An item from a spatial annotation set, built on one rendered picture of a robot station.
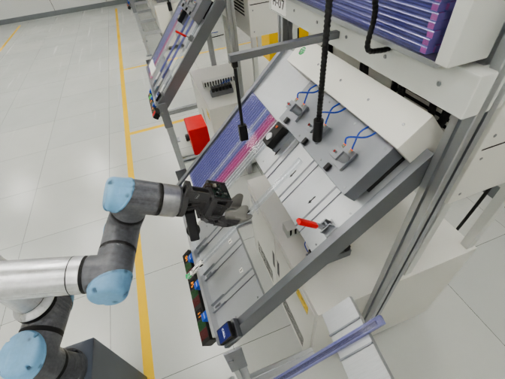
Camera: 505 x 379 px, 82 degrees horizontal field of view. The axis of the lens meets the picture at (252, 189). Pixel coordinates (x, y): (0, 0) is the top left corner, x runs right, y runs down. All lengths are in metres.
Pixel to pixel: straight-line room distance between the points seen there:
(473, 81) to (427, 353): 1.43
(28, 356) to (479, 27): 1.17
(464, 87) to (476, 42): 0.06
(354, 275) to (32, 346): 0.99
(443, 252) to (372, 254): 0.25
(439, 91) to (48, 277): 0.76
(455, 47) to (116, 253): 0.66
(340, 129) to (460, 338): 1.38
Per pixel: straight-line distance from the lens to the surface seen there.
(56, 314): 1.12
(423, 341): 1.79
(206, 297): 0.96
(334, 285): 1.09
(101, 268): 0.65
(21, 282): 0.70
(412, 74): 0.62
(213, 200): 0.67
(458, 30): 0.50
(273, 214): 1.25
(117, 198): 0.64
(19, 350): 1.09
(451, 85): 0.56
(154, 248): 2.07
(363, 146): 0.67
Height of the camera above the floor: 1.58
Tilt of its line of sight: 45 degrees down
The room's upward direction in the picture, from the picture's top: 7 degrees counter-clockwise
